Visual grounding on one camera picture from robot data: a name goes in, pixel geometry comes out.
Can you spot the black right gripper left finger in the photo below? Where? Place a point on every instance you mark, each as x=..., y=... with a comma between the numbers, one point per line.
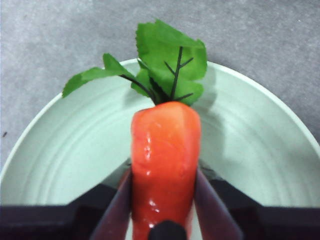
x=75, y=222

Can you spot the orange carrot with green leaves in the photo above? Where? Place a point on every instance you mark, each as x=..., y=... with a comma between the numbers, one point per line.
x=165, y=150

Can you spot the green plate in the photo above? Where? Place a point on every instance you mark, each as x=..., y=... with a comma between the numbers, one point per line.
x=75, y=162

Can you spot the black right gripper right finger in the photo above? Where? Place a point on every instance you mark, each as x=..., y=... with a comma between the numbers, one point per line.
x=250, y=222

